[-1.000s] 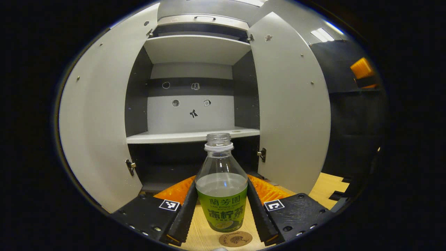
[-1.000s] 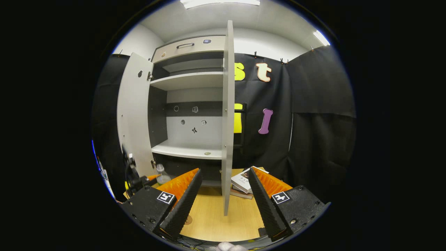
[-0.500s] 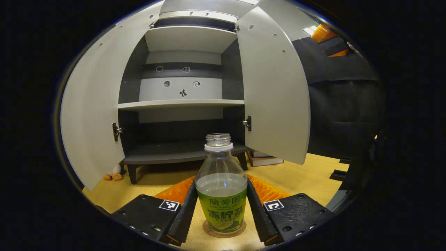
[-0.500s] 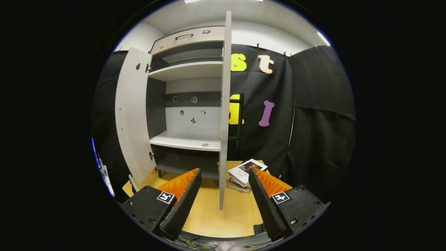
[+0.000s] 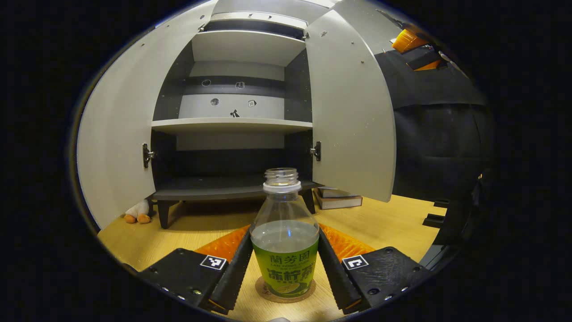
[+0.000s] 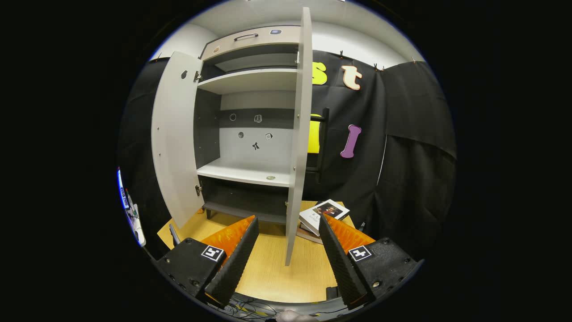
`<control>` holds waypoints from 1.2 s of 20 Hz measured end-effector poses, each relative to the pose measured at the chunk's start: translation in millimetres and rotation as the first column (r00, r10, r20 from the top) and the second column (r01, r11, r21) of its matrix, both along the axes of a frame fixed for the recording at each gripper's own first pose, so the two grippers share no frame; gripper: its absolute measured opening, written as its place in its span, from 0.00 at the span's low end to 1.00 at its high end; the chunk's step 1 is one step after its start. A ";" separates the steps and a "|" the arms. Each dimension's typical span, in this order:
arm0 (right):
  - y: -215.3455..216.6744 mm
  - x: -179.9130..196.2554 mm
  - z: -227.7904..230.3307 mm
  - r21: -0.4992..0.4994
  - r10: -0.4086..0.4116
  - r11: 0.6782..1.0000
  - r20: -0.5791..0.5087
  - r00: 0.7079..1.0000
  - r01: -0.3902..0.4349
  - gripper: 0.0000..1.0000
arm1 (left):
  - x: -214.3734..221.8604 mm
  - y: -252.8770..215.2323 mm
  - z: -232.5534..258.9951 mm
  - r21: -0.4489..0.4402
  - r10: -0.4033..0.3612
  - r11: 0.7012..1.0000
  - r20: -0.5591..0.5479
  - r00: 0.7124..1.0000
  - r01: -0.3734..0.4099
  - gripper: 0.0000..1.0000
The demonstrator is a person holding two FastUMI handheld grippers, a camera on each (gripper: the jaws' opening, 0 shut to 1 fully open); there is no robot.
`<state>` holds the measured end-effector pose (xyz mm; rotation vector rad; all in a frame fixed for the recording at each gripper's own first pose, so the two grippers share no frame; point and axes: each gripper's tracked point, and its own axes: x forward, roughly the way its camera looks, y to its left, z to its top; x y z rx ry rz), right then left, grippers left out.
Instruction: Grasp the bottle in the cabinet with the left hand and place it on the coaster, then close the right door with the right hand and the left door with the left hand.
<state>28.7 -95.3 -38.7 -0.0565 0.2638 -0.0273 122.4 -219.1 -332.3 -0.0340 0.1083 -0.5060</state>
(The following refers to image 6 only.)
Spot light grey cabinet door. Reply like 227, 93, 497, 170
151, 50, 205, 229
285, 7, 313, 267

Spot black door handle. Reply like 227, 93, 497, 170
307, 107, 330, 184

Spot thin pale book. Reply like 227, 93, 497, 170
296, 227, 323, 245

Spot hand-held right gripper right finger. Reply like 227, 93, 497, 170
318, 213, 424, 310

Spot black backdrop cloth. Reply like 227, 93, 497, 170
117, 49, 457, 262

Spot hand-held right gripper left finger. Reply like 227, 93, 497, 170
154, 215, 260, 308

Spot white photo cover book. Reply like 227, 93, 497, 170
299, 199, 350, 237

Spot black cables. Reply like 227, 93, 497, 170
219, 293, 278, 319

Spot light grey cabinet drawer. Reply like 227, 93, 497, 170
200, 26, 301, 61

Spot grey wooden cabinet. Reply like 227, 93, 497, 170
194, 25, 313, 224

